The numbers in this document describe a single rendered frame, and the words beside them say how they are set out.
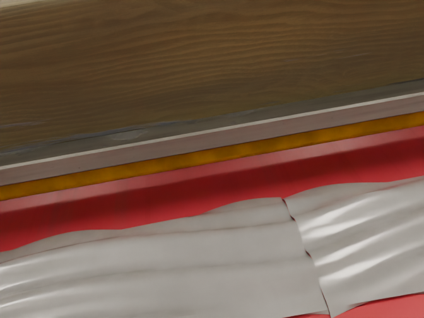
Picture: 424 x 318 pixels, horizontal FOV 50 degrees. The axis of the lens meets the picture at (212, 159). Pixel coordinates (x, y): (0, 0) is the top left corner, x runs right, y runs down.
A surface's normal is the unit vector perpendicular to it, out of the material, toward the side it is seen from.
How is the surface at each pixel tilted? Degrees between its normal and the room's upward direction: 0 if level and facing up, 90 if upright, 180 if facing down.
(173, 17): 90
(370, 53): 90
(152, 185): 0
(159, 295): 31
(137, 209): 0
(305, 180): 0
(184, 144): 90
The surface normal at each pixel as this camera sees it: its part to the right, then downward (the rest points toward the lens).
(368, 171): -0.13, -0.83
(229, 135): 0.12, 0.53
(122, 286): -0.12, -0.44
